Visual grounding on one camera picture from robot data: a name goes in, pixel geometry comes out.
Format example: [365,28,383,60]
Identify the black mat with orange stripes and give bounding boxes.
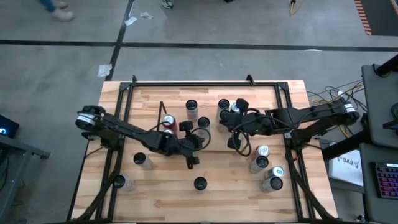
[354,0,398,37]

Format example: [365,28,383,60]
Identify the Celsius Peach Vibe can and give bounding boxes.
[193,176,208,191]
[197,116,211,134]

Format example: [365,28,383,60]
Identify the black vertical pole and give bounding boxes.
[374,54,398,78]

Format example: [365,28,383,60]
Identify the grey side desk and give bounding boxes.
[361,63,398,149]

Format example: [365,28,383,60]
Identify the black camera cable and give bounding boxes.
[188,126,212,152]
[231,129,252,158]

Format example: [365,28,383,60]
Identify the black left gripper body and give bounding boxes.
[175,121,200,170]

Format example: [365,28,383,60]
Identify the black sleeved cable bundle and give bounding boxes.
[72,146,124,222]
[284,149,335,222]

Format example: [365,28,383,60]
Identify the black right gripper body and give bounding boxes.
[226,98,272,150]

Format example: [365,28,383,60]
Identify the white paper sign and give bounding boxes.
[328,151,364,187]

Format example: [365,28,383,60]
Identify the backlit black keyboard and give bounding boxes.
[371,161,398,200]

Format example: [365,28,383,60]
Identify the grey keyboard desk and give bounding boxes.
[359,142,398,223]

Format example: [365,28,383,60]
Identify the black metal table frame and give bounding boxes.
[67,74,336,223]

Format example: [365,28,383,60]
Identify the yellow hanging cable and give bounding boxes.
[289,0,304,16]

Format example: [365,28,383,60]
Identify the black left camera cable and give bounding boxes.
[188,126,212,152]

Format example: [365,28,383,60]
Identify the blue-banded Celsius can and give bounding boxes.
[248,155,270,174]

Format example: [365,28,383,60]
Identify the wooden shelf with black frame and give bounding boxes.
[155,101,251,154]

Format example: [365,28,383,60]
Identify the tangled floor cables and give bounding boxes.
[307,79,369,141]

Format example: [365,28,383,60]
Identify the black right camera cable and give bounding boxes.
[231,129,252,158]

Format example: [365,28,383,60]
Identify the black device with blue light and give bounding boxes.
[0,114,20,139]

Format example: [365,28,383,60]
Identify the black desk crossbar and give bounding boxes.
[322,129,374,161]

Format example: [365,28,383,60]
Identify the grey metal stand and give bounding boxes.
[0,133,51,223]

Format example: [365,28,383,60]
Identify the black desk mount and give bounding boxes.
[382,102,398,131]

